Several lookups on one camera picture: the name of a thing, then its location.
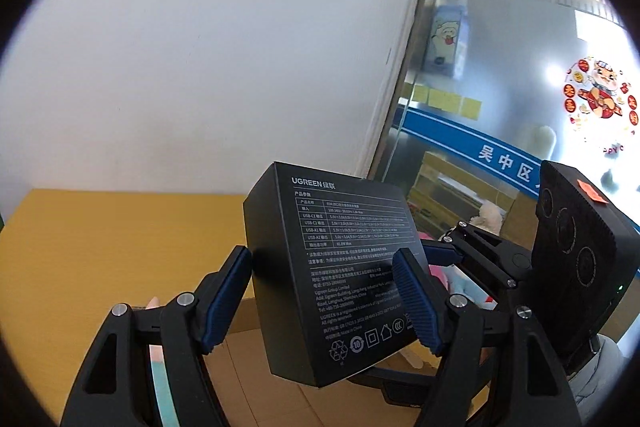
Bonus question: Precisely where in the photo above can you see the cartoon sheep poster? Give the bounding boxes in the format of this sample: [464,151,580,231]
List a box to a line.
[421,0,472,81]

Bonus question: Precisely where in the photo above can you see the white plush toy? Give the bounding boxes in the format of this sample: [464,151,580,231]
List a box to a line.
[467,201,505,237]

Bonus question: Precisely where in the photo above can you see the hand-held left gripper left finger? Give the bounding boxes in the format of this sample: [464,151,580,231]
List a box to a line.
[60,246,253,427]

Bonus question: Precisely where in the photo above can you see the blue glass band sticker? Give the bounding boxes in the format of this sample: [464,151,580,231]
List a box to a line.
[401,107,547,198]

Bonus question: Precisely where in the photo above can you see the pink plush toy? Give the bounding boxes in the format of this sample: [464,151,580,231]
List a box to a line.
[419,231,473,300]

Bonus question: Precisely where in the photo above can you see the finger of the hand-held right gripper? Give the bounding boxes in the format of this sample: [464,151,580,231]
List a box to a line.
[425,219,536,292]
[350,367,441,405]

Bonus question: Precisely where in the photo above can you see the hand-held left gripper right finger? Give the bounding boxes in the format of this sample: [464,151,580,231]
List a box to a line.
[391,249,587,427]

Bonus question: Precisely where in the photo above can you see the brown cardboard box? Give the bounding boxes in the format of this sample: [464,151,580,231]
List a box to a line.
[207,294,501,427]

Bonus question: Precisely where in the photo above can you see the metal door frame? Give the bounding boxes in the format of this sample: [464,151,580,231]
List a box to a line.
[367,0,443,182]

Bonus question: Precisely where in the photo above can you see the black charger box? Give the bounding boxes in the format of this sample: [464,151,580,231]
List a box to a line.
[243,162,434,389]

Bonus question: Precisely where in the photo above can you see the pink and teal packet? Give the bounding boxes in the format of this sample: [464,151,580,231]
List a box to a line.
[145,296,173,413]

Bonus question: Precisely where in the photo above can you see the person's right forearm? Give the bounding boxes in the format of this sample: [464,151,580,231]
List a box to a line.
[570,332,632,427]

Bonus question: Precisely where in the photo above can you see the red cartoon window sticker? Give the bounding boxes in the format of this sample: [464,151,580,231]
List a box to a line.
[562,56,640,154]

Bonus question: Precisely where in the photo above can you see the yellow wooden desktop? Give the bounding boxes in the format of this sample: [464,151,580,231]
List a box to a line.
[0,188,257,353]

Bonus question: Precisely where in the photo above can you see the cardboard boxes behind glass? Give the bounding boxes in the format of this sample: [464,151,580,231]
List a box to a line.
[406,151,522,234]

